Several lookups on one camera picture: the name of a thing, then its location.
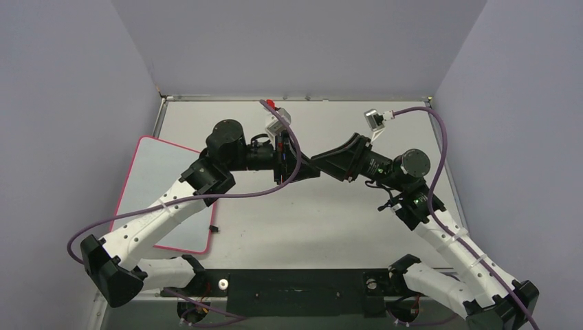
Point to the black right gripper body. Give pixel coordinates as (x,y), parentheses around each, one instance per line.
(357,157)

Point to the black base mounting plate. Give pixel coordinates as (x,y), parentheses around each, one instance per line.
(298,292)

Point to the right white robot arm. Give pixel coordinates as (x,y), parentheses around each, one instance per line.
(483,294)

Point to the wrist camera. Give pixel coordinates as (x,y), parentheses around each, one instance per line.
(273,126)
(377,122)

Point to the pink framed whiteboard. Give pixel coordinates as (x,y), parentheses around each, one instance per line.
(155,166)

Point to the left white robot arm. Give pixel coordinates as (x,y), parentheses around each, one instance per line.
(116,262)

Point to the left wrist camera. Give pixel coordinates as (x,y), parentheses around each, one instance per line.
(273,126)

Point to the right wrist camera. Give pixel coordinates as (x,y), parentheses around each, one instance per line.
(377,122)

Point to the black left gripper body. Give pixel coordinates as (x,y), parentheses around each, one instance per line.
(281,166)

